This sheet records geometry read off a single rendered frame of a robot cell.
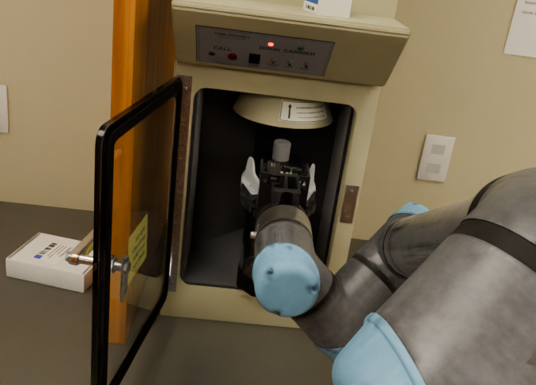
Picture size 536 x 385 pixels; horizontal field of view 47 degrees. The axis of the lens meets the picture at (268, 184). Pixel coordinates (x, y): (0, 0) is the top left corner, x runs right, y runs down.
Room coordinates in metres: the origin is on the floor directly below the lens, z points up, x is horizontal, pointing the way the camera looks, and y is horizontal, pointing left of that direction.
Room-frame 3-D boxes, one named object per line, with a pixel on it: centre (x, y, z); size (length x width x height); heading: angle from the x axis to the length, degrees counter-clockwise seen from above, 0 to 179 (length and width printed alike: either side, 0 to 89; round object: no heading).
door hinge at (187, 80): (0.93, 0.15, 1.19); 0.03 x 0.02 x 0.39; 94
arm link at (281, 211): (0.72, -0.03, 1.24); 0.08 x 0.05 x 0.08; 94
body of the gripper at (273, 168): (0.80, -0.02, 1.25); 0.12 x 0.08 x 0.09; 4
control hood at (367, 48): (0.89, 0.00, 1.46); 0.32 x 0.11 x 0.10; 94
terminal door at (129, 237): (0.77, 0.17, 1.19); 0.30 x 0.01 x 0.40; 174
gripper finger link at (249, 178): (0.90, 0.03, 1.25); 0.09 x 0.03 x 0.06; 28
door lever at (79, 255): (0.70, 0.21, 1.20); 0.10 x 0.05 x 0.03; 174
